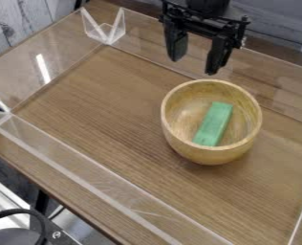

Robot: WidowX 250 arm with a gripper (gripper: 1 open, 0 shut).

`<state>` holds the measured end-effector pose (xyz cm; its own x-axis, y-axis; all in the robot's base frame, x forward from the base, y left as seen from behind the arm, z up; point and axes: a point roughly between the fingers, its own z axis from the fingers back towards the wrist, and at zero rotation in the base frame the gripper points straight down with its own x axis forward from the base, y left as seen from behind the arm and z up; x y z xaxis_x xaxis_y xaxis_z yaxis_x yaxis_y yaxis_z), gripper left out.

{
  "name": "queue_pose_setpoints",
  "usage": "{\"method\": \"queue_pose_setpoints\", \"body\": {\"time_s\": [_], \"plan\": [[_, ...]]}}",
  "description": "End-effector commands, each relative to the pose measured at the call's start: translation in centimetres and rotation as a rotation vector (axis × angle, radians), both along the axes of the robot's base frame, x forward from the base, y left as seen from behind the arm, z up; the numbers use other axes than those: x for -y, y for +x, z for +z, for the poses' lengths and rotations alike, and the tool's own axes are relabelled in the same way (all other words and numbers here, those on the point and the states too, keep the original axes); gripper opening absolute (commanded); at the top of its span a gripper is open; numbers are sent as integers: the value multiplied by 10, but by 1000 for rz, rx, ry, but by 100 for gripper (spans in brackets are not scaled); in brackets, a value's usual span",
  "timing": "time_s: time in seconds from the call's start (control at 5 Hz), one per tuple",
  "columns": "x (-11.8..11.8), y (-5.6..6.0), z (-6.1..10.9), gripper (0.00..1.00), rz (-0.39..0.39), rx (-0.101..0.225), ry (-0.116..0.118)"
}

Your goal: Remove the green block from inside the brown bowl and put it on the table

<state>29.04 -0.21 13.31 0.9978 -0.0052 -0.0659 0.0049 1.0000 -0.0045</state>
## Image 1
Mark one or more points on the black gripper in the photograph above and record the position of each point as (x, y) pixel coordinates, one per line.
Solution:
(212, 19)

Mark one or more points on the green rectangular block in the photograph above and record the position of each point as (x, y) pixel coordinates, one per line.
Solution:
(214, 124)

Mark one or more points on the light wooden bowl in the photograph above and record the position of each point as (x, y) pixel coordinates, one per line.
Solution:
(184, 109)

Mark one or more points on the black table leg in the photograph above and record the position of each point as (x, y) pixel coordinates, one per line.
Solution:
(42, 202)

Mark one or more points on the clear acrylic tray wall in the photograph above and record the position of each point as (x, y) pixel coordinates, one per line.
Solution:
(82, 88)

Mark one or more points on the black metal bracket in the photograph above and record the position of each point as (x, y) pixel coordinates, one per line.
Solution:
(56, 236)

